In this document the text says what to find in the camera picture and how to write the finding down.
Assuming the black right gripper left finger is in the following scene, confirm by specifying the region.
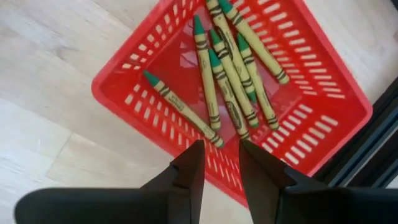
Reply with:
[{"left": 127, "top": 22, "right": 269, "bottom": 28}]
[{"left": 14, "top": 139, "right": 206, "bottom": 224}]

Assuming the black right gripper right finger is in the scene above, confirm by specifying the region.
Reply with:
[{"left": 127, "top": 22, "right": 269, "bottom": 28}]
[{"left": 238, "top": 139, "right": 398, "bottom": 224}]

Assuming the red plastic basket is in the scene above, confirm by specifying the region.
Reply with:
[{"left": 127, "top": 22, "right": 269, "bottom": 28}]
[{"left": 91, "top": 0, "right": 374, "bottom": 208}]

